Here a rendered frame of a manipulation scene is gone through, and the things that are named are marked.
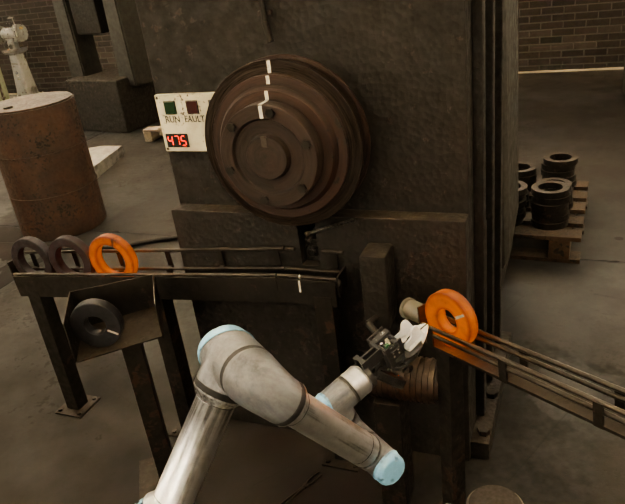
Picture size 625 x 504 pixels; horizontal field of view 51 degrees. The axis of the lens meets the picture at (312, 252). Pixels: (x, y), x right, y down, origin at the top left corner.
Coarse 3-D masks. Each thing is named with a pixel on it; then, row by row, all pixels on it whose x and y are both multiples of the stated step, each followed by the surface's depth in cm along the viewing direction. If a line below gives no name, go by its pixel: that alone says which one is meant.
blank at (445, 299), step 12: (432, 300) 168; (444, 300) 164; (456, 300) 161; (432, 312) 169; (444, 312) 170; (456, 312) 162; (468, 312) 160; (432, 324) 171; (444, 324) 169; (468, 324) 160; (444, 336) 169; (456, 336) 165; (468, 336) 161
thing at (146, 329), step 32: (96, 288) 205; (128, 288) 207; (64, 320) 187; (96, 320) 209; (128, 320) 207; (160, 320) 196; (96, 352) 193; (128, 352) 202; (160, 416) 214; (160, 448) 219
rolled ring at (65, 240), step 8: (56, 240) 230; (64, 240) 228; (72, 240) 228; (80, 240) 229; (56, 248) 231; (72, 248) 229; (80, 248) 227; (88, 248) 229; (56, 256) 234; (80, 256) 229; (88, 256) 228; (56, 264) 235; (64, 264) 237; (88, 264) 229; (64, 272) 236; (72, 272) 237; (88, 272) 231
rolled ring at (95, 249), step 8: (96, 240) 223; (104, 240) 222; (112, 240) 220; (120, 240) 221; (96, 248) 225; (120, 248) 221; (128, 248) 221; (96, 256) 227; (128, 256) 221; (136, 256) 224; (96, 264) 228; (104, 264) 230; (128, 264) 223; (136, 264) 224; (104, 272) 229; (112, 272) 230; (120, 272) 230; (128, 272) 224; (136, 272) 227
